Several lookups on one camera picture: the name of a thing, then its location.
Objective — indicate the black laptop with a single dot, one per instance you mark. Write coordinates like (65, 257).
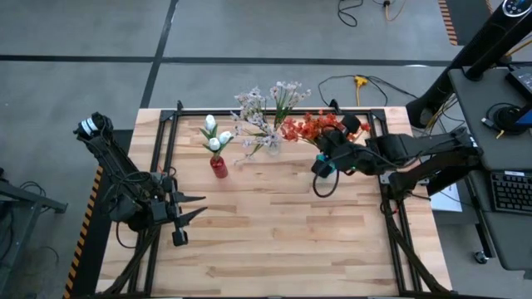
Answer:
(523, 81)

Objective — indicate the black keyboard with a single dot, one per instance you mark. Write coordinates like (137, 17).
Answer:
(513, 193)

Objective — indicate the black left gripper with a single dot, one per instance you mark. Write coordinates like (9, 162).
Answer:
(176, 212)

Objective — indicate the white paper sheet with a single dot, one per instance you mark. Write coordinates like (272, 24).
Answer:
(446, 203)

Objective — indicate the black plate with hazard stripes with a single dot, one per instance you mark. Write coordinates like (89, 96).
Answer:
(95, 249)

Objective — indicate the blue flat object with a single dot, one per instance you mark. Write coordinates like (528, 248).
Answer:
(525, 118)

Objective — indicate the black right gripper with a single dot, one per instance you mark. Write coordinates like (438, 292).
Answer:
(353, 155)

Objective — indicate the blue glass vase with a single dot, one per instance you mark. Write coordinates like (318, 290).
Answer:
(324, 159)

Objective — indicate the grey desk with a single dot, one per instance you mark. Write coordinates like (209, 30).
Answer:
(469, 104)

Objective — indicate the black tower fan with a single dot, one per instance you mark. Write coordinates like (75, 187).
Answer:
(469, 56)

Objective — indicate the flower stems with blue bud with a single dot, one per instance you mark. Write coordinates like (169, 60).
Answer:
(295, 128)

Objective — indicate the orange black striped strip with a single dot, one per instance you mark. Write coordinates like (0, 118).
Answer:
(448, 23)

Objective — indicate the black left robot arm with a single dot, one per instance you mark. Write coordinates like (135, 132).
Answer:
(113, 162)

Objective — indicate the white label strip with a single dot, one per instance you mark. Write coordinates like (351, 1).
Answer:
(514, 173)

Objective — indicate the grey metal bracket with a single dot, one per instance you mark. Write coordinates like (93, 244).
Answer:
(385, 177)
(161, 177)

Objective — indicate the clear glass vase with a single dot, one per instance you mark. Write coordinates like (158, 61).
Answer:
(274, 148)

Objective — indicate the yellow power plug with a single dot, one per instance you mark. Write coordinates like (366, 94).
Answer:
(361, 80)

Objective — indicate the black aluminium table frame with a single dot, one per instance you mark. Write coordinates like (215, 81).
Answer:
(191, 112)

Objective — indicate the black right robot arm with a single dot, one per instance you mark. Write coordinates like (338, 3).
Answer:
(415, 145)

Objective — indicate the black slanted pole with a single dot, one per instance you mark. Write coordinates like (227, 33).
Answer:
(498, 56)

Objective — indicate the grey caster wheel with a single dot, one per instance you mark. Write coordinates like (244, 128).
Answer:
(481, 257)

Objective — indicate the black frame clamp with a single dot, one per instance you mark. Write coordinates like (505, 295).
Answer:
(179, 106)
(333, 104)

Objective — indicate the red glass vase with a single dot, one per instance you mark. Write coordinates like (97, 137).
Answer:
(219, 167)

